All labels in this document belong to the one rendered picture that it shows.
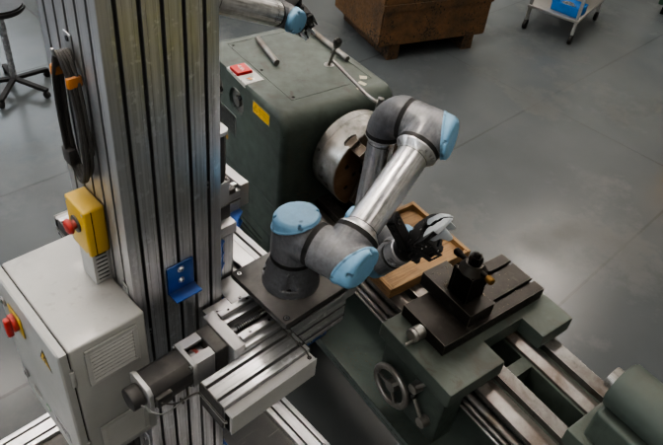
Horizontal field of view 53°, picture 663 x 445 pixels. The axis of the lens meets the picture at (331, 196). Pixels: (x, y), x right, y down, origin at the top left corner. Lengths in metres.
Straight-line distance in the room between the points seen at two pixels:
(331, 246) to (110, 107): 0.59
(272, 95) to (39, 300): 1.05
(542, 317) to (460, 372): 0.37
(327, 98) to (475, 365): 1.00
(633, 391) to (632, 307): 1.98
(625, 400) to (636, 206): 2.76
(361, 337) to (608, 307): 1.64
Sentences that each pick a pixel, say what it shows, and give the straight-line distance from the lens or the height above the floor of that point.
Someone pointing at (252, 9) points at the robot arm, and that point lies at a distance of 1.86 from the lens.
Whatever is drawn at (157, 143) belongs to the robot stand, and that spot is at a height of 1.64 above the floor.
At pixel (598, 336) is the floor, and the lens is 3.53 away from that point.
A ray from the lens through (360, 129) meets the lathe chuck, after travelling 2.19.
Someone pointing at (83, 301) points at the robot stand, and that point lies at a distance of 1.63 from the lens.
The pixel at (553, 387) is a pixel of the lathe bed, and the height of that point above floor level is 0.84.
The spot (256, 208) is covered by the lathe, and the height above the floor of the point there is 0.76.
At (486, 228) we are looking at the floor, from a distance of 3.86.
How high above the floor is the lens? 2.43
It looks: 39 degrees down
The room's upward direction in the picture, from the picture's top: 7 degrees clockwise
